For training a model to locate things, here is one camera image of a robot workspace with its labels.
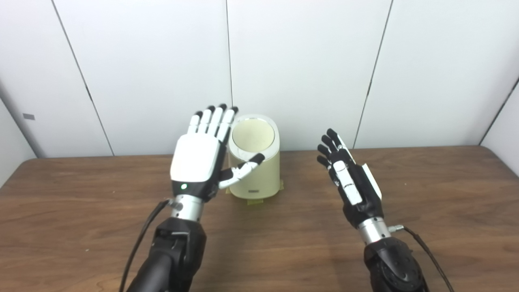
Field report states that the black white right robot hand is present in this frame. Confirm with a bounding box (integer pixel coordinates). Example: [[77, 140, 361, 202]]
[[317, 129, 384, 230]]

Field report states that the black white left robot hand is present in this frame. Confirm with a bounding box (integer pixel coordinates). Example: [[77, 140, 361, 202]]
[[169, 104, 266, 203]]

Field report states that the cream round bin lid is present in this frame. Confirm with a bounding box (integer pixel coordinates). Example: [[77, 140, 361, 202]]
[[232, 118, 275, 152]]

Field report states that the cream-colored round bin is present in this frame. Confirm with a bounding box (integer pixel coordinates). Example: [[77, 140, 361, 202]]
[[227, 114, 281, 200]]

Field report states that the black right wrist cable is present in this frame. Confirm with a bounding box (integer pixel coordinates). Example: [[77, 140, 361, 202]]
[[388, 224, 455, 292]]

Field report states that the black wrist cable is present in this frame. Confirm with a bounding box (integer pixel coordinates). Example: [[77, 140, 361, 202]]
[[388, 224, 455, 292], [119, 198, 183, 292]]

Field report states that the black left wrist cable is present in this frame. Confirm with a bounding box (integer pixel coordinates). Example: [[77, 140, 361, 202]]
[[119, 198, 183, 292]]

